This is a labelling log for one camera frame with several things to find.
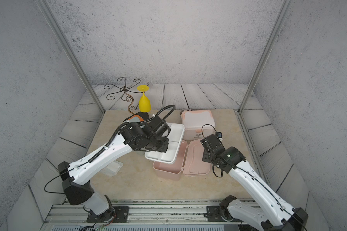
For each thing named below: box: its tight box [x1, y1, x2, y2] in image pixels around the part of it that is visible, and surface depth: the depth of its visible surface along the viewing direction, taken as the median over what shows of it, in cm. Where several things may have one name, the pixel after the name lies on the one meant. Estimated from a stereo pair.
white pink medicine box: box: [181, 109, 216, 141], surface depth 98 cm
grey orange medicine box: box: [124, 114, 145, 123], surface depth 98 cm
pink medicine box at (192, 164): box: [152, 140, 211, 181], surface depth 80 cm
